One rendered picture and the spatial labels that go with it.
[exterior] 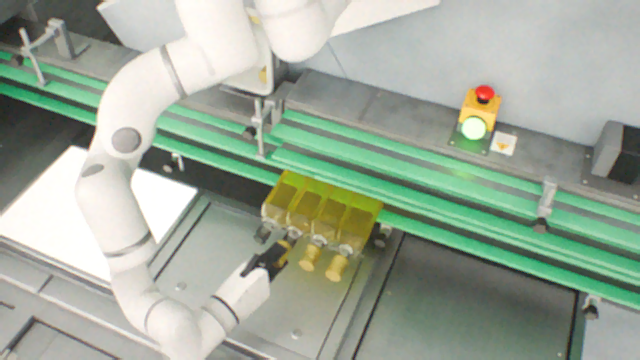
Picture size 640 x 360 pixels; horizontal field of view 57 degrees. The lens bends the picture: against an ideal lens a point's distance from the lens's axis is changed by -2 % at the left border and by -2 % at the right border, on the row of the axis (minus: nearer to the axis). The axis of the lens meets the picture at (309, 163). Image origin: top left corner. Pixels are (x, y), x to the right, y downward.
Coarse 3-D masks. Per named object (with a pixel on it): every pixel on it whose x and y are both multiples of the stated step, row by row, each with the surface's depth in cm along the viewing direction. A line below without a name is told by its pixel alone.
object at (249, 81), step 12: (252, 12) 123; (252, 24) 135; (264, 36) 136; (264, 48) 138; (264, 60) 141; (252, 72) 142; (228, 84) 141; (240, 84) 140; (252, 84) 139; (264, 84) 139
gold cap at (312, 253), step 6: (312, 246) 121; (318, 246) 121; (306, 252) 120; (312, 252) 120; (318, 252) 121; (300, 258) 120; (306, 258) 119; (312, 258) 119; (318, 258) 121; (300, 264) 120; (306, 264) 119; (312, 264) 119; (306, 270) 121; (312, 270) 120
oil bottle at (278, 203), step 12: (288, 180) 132; (300, 180) 132; (276, 192) 130; (288, 192) 130; (264, 204) 127; (276, 204) 127; (288, 204) 128; (264, 216) 127; (276, 216) 126; (276, 228) 128
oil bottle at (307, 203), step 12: (312, 180) 132; (300, 192) 130; (312, 192) 130; (324, 192) 130; (300, 204) 127; (312, 204) 127; (288, 216) 126; (300, 216) 125; (312, 216) 125; (288, 228) 126; (300, 228) 124
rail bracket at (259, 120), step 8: (272, 96) 131; (256, 104) 124; (272, 104) 130; (256, 112) 125; (264, 112) 128; (256, 120) 126; (264, 120) 127; (248, 128) 124; (256, 128) 125; (248, 136) 124; (264, 152) 134
